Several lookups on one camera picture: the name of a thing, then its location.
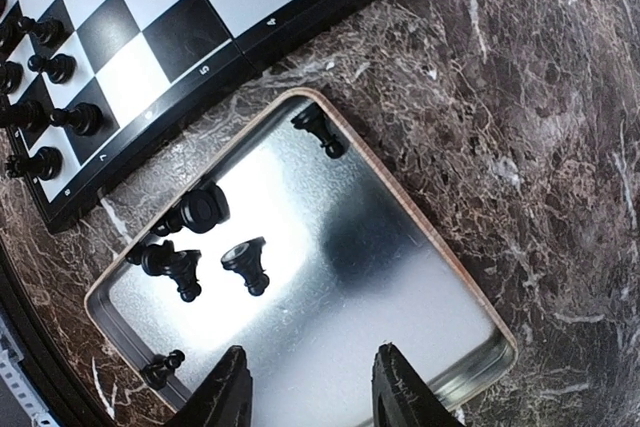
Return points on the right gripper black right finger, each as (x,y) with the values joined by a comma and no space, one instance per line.
(400,397)

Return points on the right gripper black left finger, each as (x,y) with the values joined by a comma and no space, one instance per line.
(224,398)

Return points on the black chess piece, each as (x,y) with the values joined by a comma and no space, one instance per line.
(198,210)
(84,119)
(45,164)
(46,33)
(244,259)
(163,260)
(28,115)
(155,374)
(59,68)
(11,74)

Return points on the black chess piece in tray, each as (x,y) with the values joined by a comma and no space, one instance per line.
(198,210)
(244,259)
(163,260)
(155,374)

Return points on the black chess piece tray corner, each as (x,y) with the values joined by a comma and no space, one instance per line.
(313,121)

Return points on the black grey chess board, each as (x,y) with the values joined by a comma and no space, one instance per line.
(149,65)

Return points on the wooden tray with dark base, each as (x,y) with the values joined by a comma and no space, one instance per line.
(353,264)

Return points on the black front rail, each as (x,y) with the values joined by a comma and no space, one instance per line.
(49,372)

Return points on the white slotted cable duct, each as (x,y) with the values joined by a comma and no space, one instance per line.
(18,384)

